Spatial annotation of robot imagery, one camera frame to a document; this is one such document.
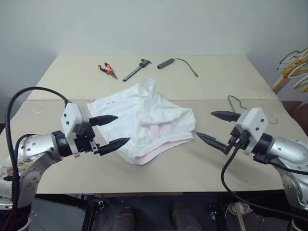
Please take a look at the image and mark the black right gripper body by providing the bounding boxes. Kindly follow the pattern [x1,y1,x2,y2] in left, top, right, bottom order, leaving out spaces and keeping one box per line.
[228,127,251,150]

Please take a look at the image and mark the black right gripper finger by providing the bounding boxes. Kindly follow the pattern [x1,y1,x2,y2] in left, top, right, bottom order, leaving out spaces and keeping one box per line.
[210,110,242,122]
[195,131,232,155]

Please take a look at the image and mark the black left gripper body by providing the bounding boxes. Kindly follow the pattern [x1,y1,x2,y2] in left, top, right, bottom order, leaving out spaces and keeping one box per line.
[73,122,97,154]

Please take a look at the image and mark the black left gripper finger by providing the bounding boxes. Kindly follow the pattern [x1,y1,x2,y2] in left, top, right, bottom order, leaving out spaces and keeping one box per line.
[97,137,131,156]
[89,115,119,127]

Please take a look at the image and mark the thin wire clothes hanger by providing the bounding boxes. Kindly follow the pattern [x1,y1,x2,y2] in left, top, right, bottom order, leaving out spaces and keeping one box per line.
[227,95,278,125]

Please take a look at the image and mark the white cloth garment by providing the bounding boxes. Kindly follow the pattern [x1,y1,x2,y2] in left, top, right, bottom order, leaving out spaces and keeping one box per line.
[86,77,196,166]

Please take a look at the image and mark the wooden hanger rack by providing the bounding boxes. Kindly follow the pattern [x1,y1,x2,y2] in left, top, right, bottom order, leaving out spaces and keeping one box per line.
[271,68,308,95]

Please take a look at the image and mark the black caliper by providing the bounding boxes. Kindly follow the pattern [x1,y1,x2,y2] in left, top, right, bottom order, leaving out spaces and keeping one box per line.
[122,58,152,82]

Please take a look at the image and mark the brown wooden furniture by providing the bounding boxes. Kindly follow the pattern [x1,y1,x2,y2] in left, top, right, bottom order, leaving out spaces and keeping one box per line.
[280,100,308,136]

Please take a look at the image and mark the dark rounded shape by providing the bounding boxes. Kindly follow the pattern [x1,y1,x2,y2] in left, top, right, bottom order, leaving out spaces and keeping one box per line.
[170,201,204,231]
[114,206,137,231]

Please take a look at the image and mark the wooden stick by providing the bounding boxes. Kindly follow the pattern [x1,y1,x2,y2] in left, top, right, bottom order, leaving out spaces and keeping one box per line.
[233,204,245,231]

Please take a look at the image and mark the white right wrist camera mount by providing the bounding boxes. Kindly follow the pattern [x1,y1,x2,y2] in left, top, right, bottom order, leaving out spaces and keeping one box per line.
[235,107,269,155]

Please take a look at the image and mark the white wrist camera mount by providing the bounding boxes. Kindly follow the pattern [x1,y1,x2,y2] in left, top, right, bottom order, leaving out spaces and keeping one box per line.
[61,103,84,159]
[235,107,269,155]

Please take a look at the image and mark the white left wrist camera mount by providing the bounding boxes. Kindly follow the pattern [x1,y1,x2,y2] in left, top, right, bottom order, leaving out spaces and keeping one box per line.
[61,103,84,159]

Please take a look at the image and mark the orange handled pliers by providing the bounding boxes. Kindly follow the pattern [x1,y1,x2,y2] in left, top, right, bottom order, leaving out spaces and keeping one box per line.
[97,62,118,80]

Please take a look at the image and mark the black metal table frame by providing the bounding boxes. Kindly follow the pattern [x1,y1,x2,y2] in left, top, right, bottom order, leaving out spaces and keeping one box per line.
[31,190,288,231]

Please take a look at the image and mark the black adapter with cable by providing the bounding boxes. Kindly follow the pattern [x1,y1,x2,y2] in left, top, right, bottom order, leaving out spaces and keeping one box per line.
[157,57,199,78]

